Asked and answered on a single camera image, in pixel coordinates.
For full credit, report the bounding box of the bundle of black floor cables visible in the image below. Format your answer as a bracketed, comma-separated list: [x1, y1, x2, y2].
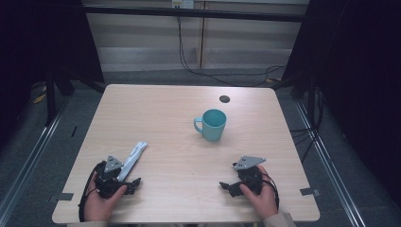
[288, 87, 326, 164]

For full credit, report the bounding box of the long black wall cable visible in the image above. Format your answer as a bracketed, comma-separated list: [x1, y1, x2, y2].
[175, 8, 288, 88]

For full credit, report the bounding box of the person's left hand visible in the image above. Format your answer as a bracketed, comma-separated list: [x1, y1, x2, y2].
[82, 181, 128, 222]

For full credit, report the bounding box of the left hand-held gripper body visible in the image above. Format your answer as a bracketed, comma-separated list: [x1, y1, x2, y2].
[94, 155, 131, 200]

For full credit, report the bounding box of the teal mug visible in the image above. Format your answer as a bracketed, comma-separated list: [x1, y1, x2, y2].
[193, 108, 228, 143]

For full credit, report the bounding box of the white wall socket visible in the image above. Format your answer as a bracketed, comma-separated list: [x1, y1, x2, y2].
[171, 0, 195, 9]

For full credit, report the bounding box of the black horizontal bar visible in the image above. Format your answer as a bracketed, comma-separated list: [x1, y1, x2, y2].
[82, 4, 308, 24]

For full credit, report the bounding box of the dark curtain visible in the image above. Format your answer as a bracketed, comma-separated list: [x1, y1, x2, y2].
[0, 0, 106, 149]
[279, 0, 401, 207]

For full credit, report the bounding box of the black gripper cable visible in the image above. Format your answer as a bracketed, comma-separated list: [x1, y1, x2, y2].
[78, 160, 107, 222]
[260, 171, 281, 211]

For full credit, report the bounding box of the person's right hand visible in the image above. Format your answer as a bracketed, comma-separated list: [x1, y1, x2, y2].
[238, 165, 280, 220]

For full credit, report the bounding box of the yellow floor object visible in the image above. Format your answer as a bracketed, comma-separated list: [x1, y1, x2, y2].
[32, 86, 47, 105]

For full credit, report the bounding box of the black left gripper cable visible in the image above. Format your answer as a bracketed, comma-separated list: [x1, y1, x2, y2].
[78, 160, 107, 222]

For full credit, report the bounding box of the black metal stand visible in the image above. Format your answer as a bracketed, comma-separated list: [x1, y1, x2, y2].
[44, 61, 76, 128]

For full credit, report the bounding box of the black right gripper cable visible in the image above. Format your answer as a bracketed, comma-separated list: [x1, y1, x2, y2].
[260, 171, 281, 211]

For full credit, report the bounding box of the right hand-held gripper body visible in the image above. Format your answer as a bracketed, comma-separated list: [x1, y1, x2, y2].
[233, 155, 267, 195]

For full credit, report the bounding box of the metal floor rail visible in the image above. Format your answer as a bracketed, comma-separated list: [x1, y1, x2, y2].
[0, 94, 71, 219]
[294, 99, 367, 227]

